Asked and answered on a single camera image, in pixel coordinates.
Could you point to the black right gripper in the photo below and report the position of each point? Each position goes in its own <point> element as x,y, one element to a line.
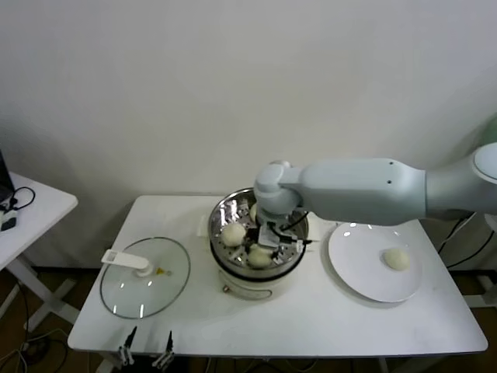
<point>253,234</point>

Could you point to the white side table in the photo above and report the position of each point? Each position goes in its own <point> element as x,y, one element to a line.
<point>39,217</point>

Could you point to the white stand foot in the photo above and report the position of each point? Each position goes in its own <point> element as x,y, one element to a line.
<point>483,299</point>

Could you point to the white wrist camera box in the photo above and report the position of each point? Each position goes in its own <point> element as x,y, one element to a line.
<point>268,236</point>

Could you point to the pale green appliance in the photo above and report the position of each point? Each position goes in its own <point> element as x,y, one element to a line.
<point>490,132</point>

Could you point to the white electric cooker pot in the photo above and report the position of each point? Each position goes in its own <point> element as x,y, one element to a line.
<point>252,289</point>

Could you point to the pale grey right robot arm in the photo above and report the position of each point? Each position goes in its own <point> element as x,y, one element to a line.
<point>349,190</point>

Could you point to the white round plate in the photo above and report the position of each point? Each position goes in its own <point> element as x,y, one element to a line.
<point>357,260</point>

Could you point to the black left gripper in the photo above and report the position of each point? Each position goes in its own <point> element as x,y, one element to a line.
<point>143,363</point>

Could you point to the stainless steel steamer basket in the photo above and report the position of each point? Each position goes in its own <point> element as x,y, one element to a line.
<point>223,215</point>

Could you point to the white steamed baozi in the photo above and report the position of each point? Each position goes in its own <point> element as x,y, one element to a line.
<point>396,259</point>
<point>254,213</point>
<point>259,259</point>
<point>233,234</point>

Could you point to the black flat device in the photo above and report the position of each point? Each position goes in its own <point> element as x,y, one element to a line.
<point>3,171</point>

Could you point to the small black white adapter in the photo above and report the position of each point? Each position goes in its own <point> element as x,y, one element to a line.
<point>8,224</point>

